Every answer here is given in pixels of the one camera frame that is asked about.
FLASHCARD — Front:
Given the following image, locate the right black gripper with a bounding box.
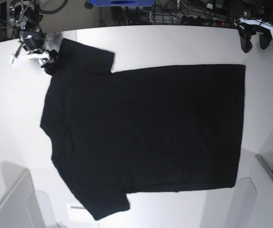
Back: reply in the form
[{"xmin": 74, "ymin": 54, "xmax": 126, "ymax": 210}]
[{"xmin": 19, "ymin": 30, "xmax": 58, "ymax": 74}]

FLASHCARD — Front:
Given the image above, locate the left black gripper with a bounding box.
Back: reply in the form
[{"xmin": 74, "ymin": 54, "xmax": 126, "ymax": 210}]
[{"xmin": 237, "ymin": 17, "xmax": 273, "ymax": 53}]

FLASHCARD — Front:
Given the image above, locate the black T-shirt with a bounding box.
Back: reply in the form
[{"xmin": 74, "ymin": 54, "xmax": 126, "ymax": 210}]
[{"xmin": 40, "ymin": 39, "xmax": 245, "ymax": 220}]

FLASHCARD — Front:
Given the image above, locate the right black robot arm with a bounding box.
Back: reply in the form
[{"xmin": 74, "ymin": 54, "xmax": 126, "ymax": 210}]
[{"xmin": 9, "ymin": 0, "xmax": 57, "ymax": 67}]

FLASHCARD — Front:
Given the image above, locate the blue plastic box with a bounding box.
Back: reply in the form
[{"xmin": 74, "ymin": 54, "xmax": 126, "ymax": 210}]
[{"xmin": 90, "ymin": 0, "xmax": 156, "ymax": 7}]

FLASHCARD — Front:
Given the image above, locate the white table slot plate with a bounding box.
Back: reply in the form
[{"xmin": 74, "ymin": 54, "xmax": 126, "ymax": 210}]
[{"xmin": 66, "ymin": 203, "xmax": 95, "ymax": 222}]

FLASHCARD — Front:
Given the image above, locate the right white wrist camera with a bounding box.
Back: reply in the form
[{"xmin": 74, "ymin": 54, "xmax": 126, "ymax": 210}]
[{"xmin": 9, "ymin": 52, "xmax": 50, "ymax": 68}]

